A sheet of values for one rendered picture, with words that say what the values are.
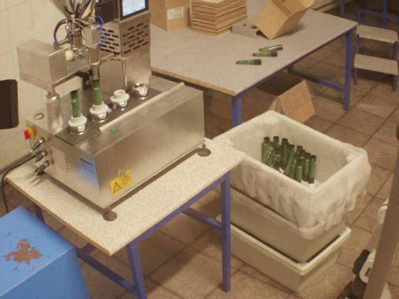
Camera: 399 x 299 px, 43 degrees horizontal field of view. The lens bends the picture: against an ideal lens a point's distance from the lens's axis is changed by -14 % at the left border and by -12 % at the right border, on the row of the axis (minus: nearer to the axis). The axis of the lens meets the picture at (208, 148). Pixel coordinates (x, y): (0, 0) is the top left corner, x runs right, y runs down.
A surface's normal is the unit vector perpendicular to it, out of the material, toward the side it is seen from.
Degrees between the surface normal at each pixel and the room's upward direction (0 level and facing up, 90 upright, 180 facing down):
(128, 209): 0
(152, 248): 0
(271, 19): 90
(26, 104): 90
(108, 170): 90
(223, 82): 0
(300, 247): 96
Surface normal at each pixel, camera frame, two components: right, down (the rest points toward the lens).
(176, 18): 0.53, 0.43
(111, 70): -0.63, 0.43
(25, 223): -0.04, -0.85
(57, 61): 0.77, 0.31
